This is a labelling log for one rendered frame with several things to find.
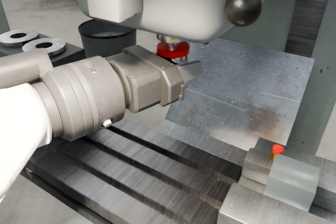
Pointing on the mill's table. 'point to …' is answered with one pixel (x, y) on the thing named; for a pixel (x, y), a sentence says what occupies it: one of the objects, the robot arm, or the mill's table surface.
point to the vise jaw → (261, 209)
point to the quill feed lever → (246, 2)
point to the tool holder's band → (162, 49)
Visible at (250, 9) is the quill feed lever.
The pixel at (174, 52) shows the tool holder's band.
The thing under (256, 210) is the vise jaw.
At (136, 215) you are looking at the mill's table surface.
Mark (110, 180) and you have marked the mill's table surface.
